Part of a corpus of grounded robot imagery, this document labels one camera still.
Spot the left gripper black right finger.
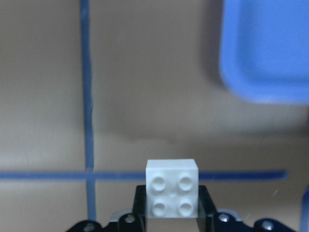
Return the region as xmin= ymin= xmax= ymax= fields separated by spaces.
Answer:
xmin=197 ymin=185 xmax=217 ymax=232

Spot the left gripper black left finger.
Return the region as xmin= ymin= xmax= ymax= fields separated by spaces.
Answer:
xmin=132 ymin=185 xmax=147 ymax=232

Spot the white block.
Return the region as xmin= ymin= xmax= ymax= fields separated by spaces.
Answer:
xmin=145 ymin=159 xmax=199 ymax=218

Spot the blue plastic tray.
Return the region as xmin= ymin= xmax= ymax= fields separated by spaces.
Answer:
xmin=219 ymin=0 xmax=309 ymax=105

